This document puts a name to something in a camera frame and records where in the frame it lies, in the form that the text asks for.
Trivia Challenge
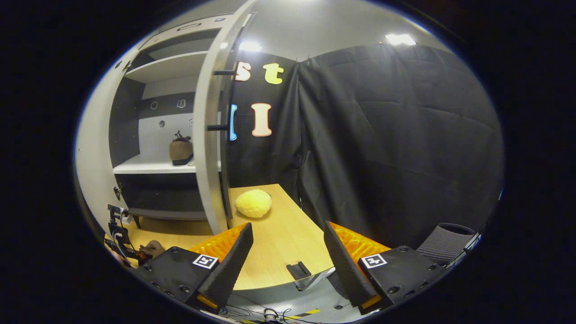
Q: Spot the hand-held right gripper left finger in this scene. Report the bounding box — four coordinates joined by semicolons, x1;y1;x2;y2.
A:
133;222;254;315

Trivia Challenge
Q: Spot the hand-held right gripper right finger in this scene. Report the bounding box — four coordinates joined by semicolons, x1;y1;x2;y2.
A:
323;220;444;315

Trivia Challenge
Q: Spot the brown slipper shoe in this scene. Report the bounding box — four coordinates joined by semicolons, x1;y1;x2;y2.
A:
139;240;165;261
169;136;194;166

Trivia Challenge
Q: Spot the white shoe cabinet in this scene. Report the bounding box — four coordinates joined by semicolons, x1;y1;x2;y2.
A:
108;13;234;221

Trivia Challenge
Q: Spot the white shoe cabinet door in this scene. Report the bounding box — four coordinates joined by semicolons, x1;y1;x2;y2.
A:
74;45;140;225
193;0;259;235

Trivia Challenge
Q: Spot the small black plastic holder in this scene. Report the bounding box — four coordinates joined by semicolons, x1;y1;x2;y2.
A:
286;261;312;280

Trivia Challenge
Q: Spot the yellow black floor tape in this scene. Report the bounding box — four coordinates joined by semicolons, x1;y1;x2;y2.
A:
238;308;321;324

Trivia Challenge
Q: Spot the yellow round plush cushion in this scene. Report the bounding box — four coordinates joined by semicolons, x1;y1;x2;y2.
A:
234;189;272;219

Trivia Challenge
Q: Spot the grey mesh office chair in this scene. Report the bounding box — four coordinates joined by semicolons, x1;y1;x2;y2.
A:
416;223;480;266

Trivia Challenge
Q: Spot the black backdrop cloth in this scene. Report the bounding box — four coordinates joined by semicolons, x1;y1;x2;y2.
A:
227;43;504;250

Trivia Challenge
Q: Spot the black door handle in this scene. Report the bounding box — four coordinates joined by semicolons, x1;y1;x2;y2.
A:
207;67;238;132

